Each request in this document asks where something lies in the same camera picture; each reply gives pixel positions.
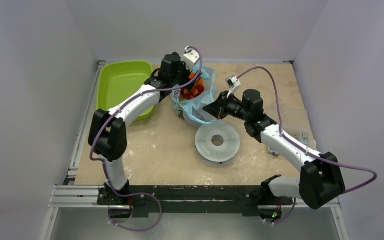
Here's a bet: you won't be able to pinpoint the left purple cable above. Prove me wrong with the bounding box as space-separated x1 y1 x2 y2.
89 45 204 233

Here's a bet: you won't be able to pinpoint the green plastic tub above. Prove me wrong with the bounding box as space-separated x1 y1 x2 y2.
96 60 154 111

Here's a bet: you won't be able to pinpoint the aluminium frame rail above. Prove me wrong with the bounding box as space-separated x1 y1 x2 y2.
48 185 341 208

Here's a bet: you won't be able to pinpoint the red fake fruits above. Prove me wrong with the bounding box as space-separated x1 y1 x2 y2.
179 74 206 102

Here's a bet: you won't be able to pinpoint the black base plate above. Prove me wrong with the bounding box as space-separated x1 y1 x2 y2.
97 185 293 219

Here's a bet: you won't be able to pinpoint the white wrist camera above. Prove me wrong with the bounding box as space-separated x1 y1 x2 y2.
225 76 242 98
180 46 201 71

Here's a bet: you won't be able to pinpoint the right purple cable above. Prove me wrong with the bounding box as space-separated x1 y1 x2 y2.
236 66 378 226

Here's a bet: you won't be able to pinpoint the white perforated filament spool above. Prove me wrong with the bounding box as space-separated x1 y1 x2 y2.
194 121 241 167

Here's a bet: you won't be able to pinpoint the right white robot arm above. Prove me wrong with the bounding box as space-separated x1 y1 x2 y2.
203 89 346 210

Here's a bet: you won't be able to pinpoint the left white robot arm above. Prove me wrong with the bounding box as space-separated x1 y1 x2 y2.
88 47 203 205

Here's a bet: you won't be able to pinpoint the clear plastic screw box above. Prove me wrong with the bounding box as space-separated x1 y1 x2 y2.
262 125 315 156

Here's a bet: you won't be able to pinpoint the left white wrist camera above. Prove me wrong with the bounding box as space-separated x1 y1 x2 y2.
180 46 201 71

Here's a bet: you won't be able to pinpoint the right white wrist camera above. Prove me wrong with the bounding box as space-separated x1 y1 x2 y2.
225 76 242 98

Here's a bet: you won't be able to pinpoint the purple cable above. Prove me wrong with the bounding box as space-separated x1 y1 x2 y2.
89 45 204 233
236 66 378 226

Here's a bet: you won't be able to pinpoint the blue plastic bag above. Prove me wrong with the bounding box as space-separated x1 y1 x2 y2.
169 65 218 128

